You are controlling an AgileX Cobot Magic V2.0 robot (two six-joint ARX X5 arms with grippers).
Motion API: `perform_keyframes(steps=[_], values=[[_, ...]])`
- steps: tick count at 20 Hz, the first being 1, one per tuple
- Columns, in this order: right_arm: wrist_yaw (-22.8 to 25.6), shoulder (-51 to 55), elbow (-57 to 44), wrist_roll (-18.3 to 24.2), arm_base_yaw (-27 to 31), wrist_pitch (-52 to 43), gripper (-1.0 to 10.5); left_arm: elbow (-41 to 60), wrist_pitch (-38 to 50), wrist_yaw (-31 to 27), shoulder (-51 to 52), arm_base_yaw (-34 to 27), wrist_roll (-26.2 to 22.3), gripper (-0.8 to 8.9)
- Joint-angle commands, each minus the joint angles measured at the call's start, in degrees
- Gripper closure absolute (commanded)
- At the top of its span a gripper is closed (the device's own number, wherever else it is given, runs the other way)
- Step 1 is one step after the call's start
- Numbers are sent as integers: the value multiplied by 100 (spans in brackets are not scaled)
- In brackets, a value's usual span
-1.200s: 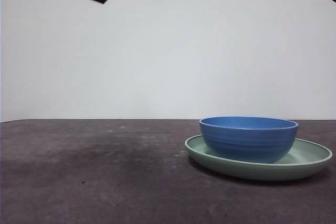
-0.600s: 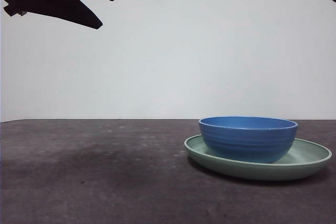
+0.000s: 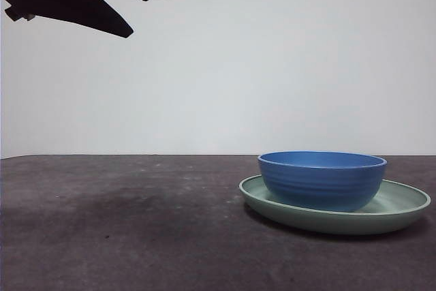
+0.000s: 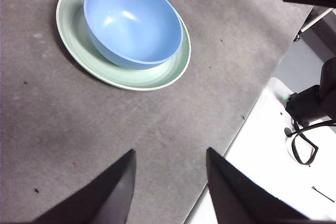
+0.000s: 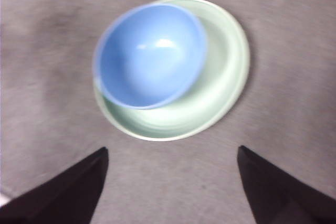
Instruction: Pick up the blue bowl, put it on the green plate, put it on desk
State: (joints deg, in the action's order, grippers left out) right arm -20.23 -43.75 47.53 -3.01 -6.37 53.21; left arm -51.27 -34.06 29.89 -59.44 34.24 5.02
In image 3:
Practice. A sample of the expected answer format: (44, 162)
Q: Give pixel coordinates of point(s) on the blue bowl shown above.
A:
(323, 185)

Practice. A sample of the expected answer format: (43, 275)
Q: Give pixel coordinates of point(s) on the green plate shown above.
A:
(323, 224)

